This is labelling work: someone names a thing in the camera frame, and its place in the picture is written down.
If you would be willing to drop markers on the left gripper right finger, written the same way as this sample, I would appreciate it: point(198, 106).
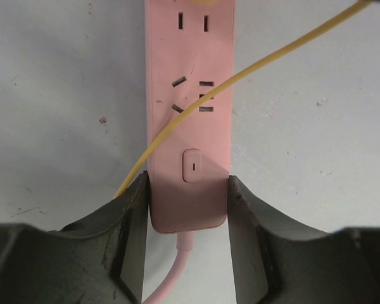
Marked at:
point(277, 259)

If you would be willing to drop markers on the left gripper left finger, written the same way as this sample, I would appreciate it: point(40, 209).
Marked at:
point(97, 259)

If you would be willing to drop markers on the pink power strip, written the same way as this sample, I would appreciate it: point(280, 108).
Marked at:
point(189, 51)

